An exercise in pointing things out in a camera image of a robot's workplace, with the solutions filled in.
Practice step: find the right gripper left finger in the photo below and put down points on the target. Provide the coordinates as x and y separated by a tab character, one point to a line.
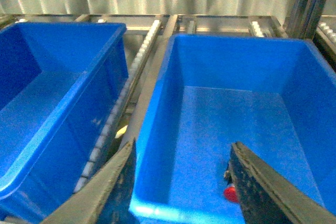
106	197

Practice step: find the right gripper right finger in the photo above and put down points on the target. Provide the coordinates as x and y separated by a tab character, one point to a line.
265	196

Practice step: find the large red mushroom button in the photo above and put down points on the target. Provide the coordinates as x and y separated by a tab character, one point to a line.
230	191

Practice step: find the right blue plastic bin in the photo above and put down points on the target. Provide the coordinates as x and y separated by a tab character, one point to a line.
277	96

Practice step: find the blue plastic bin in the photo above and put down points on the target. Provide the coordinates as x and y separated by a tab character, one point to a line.
277	96
59	84

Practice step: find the left blue plastic bin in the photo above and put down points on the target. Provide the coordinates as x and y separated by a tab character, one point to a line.
59	84

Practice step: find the metal roller rail centre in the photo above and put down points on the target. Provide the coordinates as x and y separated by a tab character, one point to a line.
100	151

